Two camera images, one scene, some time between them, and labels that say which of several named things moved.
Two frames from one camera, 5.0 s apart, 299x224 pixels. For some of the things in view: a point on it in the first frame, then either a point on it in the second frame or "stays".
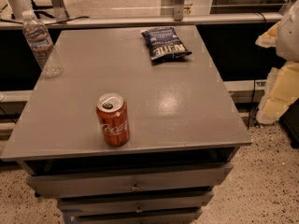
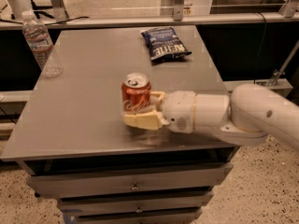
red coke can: (112, 113) to (135, 92)
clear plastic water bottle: (41, 43) stays
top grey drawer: (58, 186) stays
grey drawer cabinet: (184, 131) stays
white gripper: (289, 36) to (177, 108)
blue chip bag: (163, 43) stays
